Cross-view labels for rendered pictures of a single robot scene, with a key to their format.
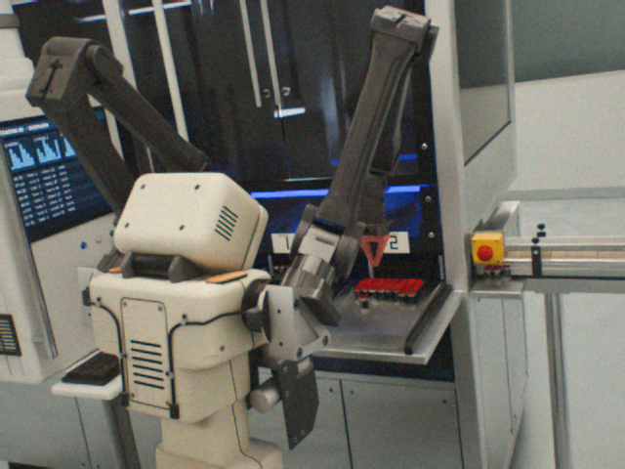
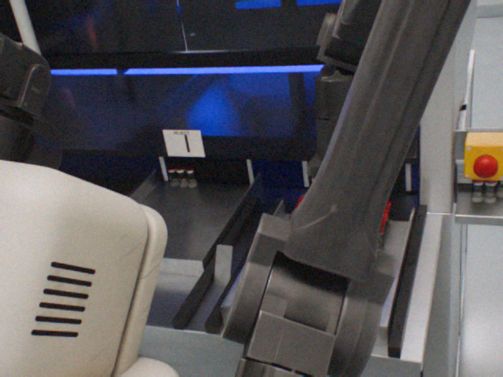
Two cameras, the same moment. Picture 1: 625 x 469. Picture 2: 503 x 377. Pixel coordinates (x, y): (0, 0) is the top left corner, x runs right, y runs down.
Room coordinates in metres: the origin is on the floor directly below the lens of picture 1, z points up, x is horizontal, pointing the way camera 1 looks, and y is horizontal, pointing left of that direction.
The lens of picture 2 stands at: (0.70, 0.03, 1.55)
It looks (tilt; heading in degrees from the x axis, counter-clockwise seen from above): 29 degrees down; 356
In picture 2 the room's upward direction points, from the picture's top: 8 degrees counter-clockwise
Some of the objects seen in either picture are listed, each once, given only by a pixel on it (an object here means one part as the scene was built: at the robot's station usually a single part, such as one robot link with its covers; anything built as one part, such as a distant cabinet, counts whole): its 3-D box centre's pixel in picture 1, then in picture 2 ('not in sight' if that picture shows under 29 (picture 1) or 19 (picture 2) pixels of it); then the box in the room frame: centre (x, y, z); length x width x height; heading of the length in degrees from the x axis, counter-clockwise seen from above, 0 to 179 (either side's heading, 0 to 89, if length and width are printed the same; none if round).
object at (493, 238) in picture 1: (488, 247); (486, 154); (1.71, -0.45, 1.00); 0.08 x 0.07 x 0.07; 154
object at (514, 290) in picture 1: (499, 285); (492, 202); (1.74, -0.49, 0.87); 0.14 x 0.13 x 0.02; 154
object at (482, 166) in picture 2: (484, 252); (485, 166); (1.67, -0.44, 0.99); 0.04 x 0.04 x 0.04; 64
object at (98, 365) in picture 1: (132, 346); not in sight; (1.80, 0.56, 0.82); 0.40 x 0.14 x 0.02; 154
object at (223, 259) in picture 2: not in sight; (213, 282); (1.59, 0.07, 0.91); 0.14 x 0.03 x 0.06; 155
